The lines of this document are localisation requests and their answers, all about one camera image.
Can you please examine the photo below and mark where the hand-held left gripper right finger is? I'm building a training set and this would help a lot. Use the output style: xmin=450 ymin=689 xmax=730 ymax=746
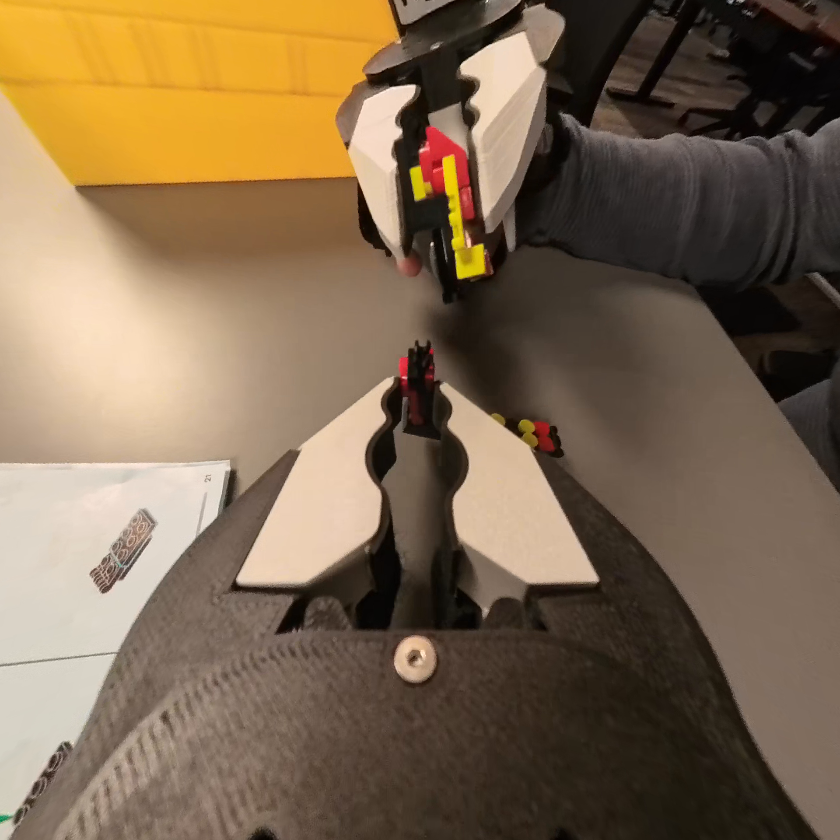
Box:
xmin=438 ymin=381 xmax=602 ymax=606

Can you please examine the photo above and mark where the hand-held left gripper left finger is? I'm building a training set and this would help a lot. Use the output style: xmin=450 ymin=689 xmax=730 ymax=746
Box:
xmin=233 ymin=377 xmax=401 ymax=591

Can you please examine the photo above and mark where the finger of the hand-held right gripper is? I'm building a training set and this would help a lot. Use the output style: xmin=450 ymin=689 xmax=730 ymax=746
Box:
xmin=458 ymin=31 xmax=550 ymax=255
xmin=346 ymin=84 xmax=422 ymax=260

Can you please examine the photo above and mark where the red yellow lego assembly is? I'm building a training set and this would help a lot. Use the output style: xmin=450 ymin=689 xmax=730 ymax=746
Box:
xmin=394 ymin=126 xmax=493 ymax=304

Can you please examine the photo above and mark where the beaded lego tail assembly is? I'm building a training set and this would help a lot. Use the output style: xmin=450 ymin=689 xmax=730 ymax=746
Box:
xmin=397 ymin=340 xmax=567 ymax=459

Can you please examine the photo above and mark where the person's right forearm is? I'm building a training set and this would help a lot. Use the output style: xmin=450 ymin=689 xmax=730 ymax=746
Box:
xmin=521 ymin=113 xmax=840 ymax=294

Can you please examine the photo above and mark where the yellow plastic bin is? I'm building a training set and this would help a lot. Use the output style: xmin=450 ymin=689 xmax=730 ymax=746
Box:
xmin=0 ymin=0 xmax=404 ymax=188

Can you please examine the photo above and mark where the open instruction booklet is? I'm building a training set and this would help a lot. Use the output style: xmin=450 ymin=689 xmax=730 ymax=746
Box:
xmin=0 ymin=461 xmax=232 ymax=828

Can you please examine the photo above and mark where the person's torso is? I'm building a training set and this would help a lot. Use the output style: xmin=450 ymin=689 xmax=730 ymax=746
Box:
xmin=776 ymin=377 xmax=840 ymax=493

